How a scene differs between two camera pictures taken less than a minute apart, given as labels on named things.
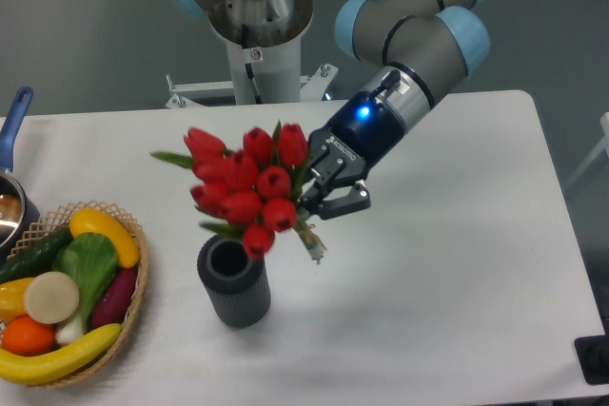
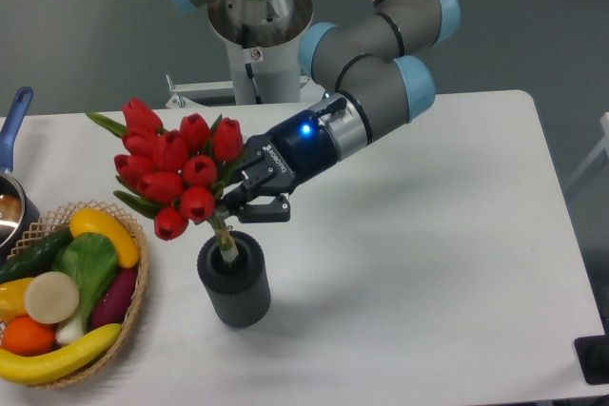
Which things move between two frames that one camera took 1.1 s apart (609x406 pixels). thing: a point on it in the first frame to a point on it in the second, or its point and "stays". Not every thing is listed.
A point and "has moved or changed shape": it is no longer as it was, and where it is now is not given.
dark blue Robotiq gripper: [364, 132] to [295, 146]
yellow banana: [26, 370] stays
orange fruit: [27, 337] stays
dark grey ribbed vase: [236, 281] stays
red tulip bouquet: [250, 191] has moved or changed shape
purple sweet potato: [112, 306] stays
